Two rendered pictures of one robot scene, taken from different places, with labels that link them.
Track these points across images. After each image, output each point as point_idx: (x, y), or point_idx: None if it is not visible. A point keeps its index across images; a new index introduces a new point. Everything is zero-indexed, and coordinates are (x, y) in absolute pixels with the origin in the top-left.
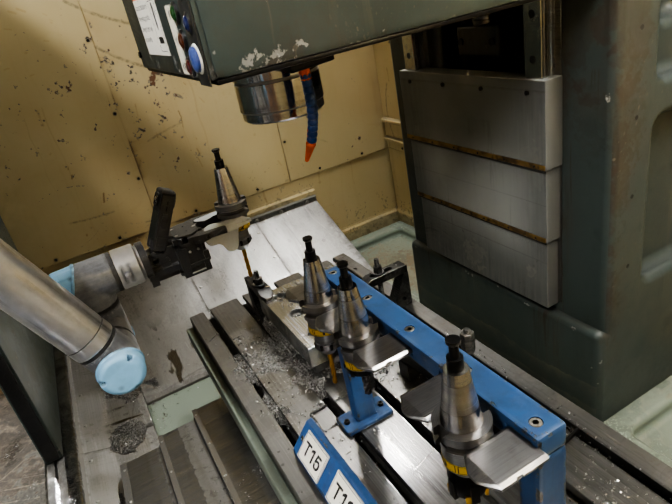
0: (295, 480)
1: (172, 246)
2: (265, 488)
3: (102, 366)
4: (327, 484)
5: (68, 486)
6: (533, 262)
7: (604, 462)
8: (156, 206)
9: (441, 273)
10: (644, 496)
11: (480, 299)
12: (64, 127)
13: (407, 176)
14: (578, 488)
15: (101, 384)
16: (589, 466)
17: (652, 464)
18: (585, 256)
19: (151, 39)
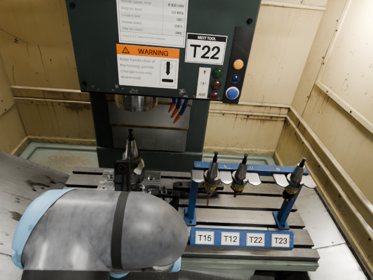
0: (202, 251)
1: (131, 190)
2: (168, 274)
3: (179, 259)
4: (218, 240)
5: None
6: (180, 138)
7: (247, 183)
8: (122, 172)
9: (120, 156)
10: (260, 185)
11: (146, 160)
12: None
13: (36, 116)
14: (251, 192)
15: (178, 269)
16: (246, 186)
17: None
18: (197, 130)
19: (139, 78)
